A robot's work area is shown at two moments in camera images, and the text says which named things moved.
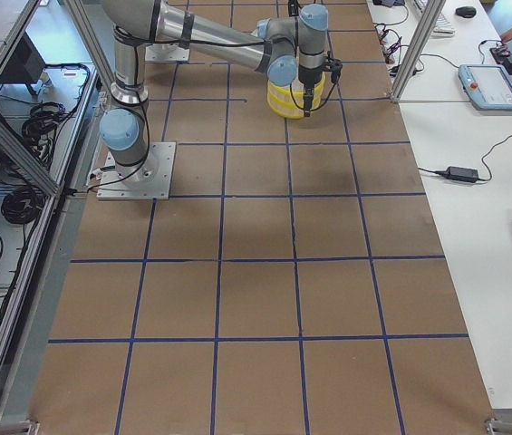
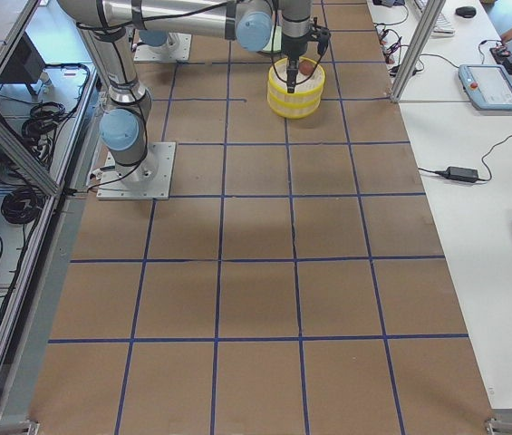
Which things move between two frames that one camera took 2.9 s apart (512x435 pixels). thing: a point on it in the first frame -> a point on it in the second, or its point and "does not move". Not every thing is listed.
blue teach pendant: [489, 87] does not move
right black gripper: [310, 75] -> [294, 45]
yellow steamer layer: [293, 107] does not move
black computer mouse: [466, 11] does not move
